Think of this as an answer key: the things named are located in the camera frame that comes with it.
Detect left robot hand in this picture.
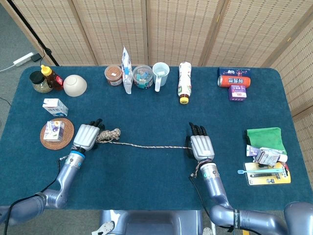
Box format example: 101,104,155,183
72,118,106,151

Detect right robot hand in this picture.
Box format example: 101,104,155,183
185,121,215,162

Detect beige brown braided rope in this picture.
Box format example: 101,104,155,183
95,128,194,150

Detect round woven coaster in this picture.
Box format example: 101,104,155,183
40,117,75,150

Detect small purple drink carton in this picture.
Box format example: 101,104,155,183
43,120,66,142

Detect white blue milk carton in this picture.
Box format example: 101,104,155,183
42,98,69,117

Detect crumpled white packets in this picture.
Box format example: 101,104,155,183
246,144,288,163

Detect cream upturned bowl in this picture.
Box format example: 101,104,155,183
63,74,88,97

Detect blue carpet table mat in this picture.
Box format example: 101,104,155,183
0,65,313,211

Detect light blue toothbrush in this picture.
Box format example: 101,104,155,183
237,168,283,175

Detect purple small box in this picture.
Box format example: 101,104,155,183
228,85,247,102

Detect honey bottle yellow cap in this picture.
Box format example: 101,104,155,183
40,65,64,91

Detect green folded cloth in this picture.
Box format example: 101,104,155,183
246,127,287,155

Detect clear tub brown sauce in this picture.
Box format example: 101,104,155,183
104,65,123,86

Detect crumpled foil package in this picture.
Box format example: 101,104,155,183
254,146,282,167

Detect white bottle yellow cap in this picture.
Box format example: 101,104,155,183
178,61,192,105

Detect glass jar black lid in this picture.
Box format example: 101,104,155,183
29,70,53,94

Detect white standing pouch bag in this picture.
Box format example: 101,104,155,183
121,46,133,94

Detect orange drink can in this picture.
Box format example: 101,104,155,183
217,74,251,89

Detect yellow razor blister pack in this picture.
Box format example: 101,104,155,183
243,162,291,186

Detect light blue measuring cup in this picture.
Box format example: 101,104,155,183
152,62,170,93

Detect clear jar of clips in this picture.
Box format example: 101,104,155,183
132,65,154,90

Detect dark blue box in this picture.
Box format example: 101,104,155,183
217,67,252,78

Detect silver robot torso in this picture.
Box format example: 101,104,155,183
91,209,213,235

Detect white power strip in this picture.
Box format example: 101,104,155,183
13,52,34,67

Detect black stand pole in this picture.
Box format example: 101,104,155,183
6,0,60,67

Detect braided wrist cable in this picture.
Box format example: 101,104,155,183
190,158,211,178

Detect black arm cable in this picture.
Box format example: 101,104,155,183
3,159,62,227

